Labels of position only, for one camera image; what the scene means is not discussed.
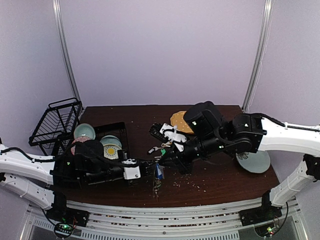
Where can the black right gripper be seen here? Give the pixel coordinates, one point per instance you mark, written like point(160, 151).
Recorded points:
point(174, 156)

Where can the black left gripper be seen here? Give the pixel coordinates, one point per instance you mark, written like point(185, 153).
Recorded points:
point(144, 165)

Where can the blue tag key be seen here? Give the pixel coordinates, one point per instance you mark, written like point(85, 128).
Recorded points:
point(159, 172)

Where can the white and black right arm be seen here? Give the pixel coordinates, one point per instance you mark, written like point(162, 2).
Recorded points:
point(211, 134)

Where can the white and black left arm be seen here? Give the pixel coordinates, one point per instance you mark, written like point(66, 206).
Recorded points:
point(81, 167)

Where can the black tag key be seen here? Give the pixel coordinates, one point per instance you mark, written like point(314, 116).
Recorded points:
point(153, 149)

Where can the yellow tag key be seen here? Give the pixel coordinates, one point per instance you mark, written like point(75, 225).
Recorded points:
point(166, 145)

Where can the patterned plate in stand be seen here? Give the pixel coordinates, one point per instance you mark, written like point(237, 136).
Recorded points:
point(110, 151)

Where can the yellow polka dot plate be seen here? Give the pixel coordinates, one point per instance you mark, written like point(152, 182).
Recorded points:
point(177, 119)

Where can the teal bowl in stand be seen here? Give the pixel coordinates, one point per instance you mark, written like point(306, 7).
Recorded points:
point(84, 130)

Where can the teal floral plate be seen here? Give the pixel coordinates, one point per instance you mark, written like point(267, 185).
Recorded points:
point(256, 163)

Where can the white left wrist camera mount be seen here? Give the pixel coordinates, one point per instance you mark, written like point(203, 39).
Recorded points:
point(131, 173)

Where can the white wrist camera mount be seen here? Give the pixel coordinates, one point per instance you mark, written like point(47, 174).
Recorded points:
point(171, 134)
point(131, 173)

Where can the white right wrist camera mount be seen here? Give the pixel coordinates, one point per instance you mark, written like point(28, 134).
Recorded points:
point(171, 134)

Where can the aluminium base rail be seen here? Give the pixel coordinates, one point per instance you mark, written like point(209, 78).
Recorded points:
point(207, 222)

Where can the black wire dish rack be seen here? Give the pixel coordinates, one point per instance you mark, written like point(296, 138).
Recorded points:
point(55, 129)

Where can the left aluminium corner post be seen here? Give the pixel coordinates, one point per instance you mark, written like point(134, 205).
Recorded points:
point(64, 48)

